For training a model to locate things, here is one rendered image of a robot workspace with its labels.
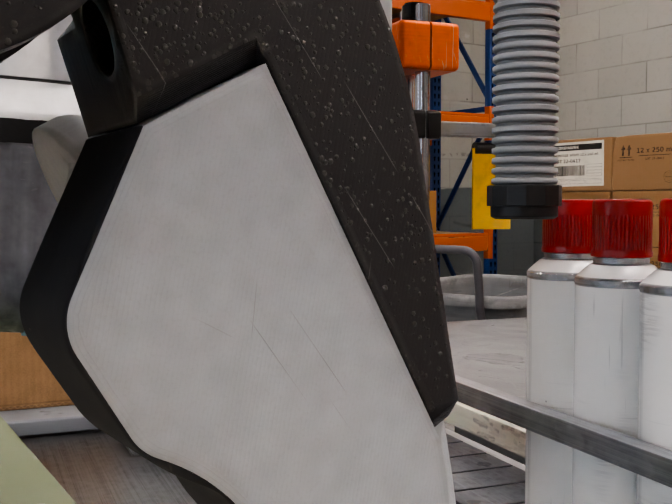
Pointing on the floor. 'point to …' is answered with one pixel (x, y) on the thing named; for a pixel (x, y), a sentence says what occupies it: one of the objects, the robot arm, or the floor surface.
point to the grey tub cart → (481, 291)
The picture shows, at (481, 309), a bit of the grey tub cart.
